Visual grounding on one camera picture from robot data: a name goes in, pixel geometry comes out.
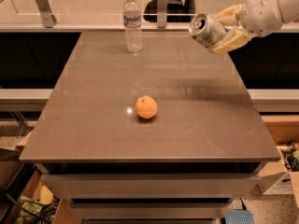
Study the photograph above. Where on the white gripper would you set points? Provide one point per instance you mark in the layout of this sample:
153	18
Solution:
261	13

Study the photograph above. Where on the silver 7up soda can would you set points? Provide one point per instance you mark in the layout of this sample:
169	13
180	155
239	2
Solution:
206	31

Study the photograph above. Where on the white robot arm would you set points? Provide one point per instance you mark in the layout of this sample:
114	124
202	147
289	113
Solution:
289	10

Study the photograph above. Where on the black office chair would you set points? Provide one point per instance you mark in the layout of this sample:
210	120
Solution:
180	10

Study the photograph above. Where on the clear plastic water bottle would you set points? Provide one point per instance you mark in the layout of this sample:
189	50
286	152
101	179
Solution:
132	25

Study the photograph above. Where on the orange fruit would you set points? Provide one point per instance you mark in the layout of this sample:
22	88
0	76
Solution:
146	107

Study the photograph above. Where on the cardboard box right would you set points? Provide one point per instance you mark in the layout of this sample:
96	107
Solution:
277	179

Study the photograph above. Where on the cardboard box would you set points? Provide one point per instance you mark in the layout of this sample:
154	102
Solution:
30	188
277	179

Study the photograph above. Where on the upper grey drawer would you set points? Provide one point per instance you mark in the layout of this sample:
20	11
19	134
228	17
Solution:
150	186

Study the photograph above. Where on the grey drawer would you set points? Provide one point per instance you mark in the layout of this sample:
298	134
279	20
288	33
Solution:
150	186
136	211

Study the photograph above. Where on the blue perforated object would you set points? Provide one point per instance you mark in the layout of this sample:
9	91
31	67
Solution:
239	217

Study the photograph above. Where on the lower grey drawer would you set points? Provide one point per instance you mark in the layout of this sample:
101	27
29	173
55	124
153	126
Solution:
136	211

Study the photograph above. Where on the yellow object in box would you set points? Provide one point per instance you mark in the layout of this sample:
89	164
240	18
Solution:
45	196

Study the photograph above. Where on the cardboard box left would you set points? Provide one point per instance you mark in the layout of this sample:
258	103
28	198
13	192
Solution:
30	188

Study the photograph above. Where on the green snack bag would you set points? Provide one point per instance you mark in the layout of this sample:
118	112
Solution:
30	211

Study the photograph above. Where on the middle metal railing post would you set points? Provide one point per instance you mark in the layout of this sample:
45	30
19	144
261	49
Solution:
161	13

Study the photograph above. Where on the metal railing post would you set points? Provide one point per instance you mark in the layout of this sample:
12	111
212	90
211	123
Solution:
161	13
47	17

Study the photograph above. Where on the left metal railing post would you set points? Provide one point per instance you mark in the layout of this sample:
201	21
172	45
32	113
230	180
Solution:
47	17

